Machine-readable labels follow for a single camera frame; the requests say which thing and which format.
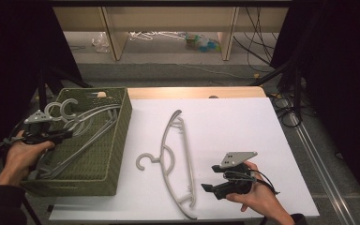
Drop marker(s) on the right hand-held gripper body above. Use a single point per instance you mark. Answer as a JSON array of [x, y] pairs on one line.
[[239, 175]]

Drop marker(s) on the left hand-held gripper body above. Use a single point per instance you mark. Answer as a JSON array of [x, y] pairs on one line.
[[39, 136]]

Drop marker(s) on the grey plastic clothes hanger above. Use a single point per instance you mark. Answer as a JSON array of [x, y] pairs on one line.
[[162, 153], [61, 108], [46, 110]]

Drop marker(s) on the green woven basket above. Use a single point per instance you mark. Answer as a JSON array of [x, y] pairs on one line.
[[97, 162]]

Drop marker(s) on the person's left hand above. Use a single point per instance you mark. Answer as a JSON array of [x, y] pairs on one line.
[[20, 159]]

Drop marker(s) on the person's right hand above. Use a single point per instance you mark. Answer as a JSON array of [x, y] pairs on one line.
[[262, 200]]

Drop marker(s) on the white table sheet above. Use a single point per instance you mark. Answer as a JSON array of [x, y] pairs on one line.
[[237, 131]]

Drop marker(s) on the black metal stand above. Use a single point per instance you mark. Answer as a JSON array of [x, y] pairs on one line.
[[297, 90], [42, 90]]

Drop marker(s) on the clear plastic bag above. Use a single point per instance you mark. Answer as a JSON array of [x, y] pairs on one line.
[[100, 42]]

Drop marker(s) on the white hangers on floor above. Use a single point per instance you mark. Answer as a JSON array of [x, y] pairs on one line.
[[143, 36]]

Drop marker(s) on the pile of colourful toys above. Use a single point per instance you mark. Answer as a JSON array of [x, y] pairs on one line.
[[203, 43]]

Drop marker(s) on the black curtain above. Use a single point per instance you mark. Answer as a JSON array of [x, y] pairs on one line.
[[340, 62]]

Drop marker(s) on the beige wooden shelf unit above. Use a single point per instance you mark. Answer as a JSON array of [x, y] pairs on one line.
[[168, 18]]

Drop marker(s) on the metal floor rail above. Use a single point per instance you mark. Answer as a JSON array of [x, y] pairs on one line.
[[322, 175]]

